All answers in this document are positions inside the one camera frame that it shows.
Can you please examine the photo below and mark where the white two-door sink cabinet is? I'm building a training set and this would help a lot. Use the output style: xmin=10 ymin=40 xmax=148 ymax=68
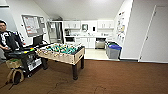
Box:
xmin=79 ymin=37 xmax=97 ymax=50

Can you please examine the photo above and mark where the black lid waste bin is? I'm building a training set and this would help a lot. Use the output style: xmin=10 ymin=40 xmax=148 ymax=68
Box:
xmin=104 ymin=40 xmax=113 ymax=51

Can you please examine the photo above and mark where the foosball table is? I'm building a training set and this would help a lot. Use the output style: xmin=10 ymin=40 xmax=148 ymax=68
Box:
xmin=34 ymin=42 xmax=86 ymax=81

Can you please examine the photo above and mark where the blue lid waste bin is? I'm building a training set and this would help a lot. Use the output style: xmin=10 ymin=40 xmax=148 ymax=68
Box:
xmin=108 ymin=44 xmax=123 ymax=61

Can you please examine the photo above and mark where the tan wicker basket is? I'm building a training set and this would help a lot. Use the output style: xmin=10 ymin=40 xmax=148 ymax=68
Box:
xmin=5 ymin=58 xmax=23 ymax=70

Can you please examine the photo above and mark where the white room door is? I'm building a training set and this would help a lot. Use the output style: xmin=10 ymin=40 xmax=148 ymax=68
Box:
xmin=137 ymin=4 xmax=168 ymax=65

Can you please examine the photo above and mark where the brown floor bag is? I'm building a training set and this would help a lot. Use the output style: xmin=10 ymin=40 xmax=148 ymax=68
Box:
xmin=6 ymin=67 xmax=25 ymax=86

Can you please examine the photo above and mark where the person in black shirt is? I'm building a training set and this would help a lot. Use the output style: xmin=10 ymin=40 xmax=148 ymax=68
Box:
xmin=0 ymin=19 xmax=27 ymax=62

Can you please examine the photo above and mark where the white wall cabinet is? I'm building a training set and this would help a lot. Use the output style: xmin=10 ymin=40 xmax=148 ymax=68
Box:
xmin=63 ymin=20 xmax=82 ymax=30
xmin=97 ymin=20 xmax=116 ymax=30

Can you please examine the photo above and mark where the wall notice poster board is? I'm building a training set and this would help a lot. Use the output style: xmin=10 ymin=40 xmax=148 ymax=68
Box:
xmin=116 ymin=11 xmax=127 ymax=43

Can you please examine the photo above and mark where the wall whiteboard with papers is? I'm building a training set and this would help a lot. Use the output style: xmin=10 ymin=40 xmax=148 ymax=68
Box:
xmin=21 ymin=13 xmax=47 ymax=38

